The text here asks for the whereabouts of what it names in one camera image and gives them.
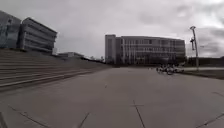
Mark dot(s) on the grey concrete slab plaza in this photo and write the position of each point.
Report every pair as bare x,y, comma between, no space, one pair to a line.
116,96

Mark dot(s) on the grey multi-storey block building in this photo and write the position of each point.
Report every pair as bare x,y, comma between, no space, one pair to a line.
143,50

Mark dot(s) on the wide concrete steps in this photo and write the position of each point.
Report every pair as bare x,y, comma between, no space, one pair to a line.
36,70

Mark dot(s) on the building with horizontal bands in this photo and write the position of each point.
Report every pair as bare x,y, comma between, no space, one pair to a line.
38,36

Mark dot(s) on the tall lamp pole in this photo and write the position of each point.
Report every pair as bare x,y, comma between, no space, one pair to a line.
195,50

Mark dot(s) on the grass plot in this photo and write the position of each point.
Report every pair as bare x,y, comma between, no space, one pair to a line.
206,73

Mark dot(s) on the dark distant tree line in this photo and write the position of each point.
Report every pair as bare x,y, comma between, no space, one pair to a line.
208,61

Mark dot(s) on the dark glass building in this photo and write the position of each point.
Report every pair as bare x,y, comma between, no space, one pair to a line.
8,30

